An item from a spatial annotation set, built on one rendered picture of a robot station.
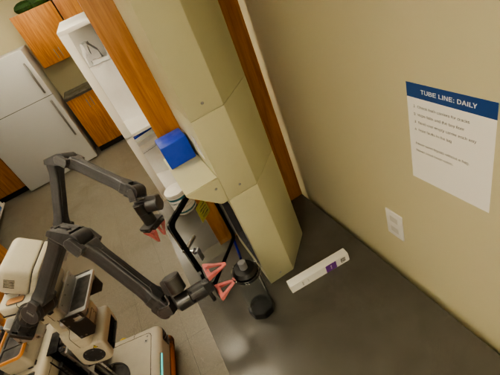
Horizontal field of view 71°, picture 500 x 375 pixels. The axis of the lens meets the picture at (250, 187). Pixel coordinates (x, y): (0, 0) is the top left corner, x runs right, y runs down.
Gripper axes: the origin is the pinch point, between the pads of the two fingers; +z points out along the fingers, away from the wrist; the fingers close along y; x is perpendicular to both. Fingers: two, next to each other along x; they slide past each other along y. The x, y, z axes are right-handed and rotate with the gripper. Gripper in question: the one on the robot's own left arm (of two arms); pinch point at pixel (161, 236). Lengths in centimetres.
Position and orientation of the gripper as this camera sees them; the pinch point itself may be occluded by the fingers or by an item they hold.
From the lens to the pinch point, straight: 164.9
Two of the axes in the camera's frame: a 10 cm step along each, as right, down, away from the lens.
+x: -8.4, 0.8, 5.4
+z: 3.8, 7.9, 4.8
